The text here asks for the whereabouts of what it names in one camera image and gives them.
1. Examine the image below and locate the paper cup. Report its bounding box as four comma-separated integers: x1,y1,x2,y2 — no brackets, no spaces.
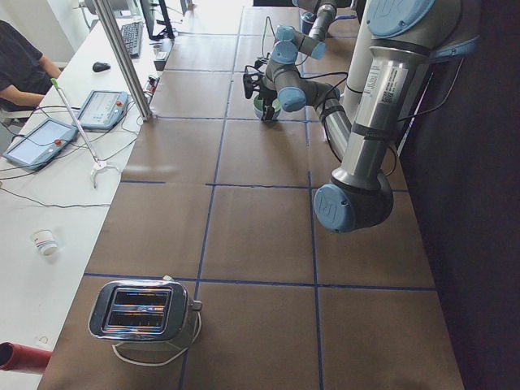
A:
31,229,58,256

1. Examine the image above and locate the green bowl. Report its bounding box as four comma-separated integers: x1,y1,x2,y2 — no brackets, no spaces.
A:
252,95,282,119

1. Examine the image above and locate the silver toaster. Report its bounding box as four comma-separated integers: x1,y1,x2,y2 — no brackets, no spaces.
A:
89,278,202,352

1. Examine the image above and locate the aluminium frame post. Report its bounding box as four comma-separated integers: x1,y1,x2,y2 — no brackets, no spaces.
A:
93,0,152,122

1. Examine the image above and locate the blue saucepan with lid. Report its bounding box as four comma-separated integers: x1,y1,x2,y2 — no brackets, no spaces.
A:
301,12,357,35

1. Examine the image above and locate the black keyboard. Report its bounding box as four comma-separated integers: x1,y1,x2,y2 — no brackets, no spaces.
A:
120,22,143,59

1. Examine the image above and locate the black computer mouse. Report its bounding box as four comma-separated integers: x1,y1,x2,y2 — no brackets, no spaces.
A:
92,62,111,73

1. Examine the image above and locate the white mounting pillar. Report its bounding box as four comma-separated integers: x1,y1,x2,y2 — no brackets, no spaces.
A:
344,0,373,97

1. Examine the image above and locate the teach pendant tablet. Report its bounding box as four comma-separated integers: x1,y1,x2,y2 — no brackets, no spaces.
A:
77,90,128,132
3,118,78,171

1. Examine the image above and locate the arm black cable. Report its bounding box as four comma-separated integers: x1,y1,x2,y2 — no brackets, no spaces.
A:
300,71,350,106
262,15,280,62

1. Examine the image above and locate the person's forearm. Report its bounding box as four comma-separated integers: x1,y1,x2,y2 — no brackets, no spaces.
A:
1,69,61,107

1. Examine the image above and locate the person in black shirt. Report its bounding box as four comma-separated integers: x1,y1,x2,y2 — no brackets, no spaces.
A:
1,20,59,111

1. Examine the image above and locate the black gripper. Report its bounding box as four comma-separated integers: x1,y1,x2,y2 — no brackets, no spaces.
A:
259,79,277,121

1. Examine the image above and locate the blue bowl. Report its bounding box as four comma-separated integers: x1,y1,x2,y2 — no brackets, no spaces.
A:
252,97,281,122

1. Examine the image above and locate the red cylinder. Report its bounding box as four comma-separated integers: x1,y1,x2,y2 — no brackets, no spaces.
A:
1,342,52,375

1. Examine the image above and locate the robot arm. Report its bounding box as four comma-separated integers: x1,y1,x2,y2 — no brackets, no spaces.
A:
270,0,339,65
243,1,481,232

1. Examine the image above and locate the far teach pendant tablet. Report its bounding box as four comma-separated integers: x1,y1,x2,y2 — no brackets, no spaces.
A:
77,90,128,132

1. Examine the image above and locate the black monitor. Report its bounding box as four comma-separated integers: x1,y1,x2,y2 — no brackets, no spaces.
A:
140,0,175,41

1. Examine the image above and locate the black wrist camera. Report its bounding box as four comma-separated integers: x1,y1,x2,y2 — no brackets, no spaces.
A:
242,65,263,99

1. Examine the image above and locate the near teach pendant tablet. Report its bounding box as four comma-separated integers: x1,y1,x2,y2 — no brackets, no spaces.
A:
3,118,78,171

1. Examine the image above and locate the grabber reacher stick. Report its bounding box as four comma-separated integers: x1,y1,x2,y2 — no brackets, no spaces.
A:
50,78,121,189

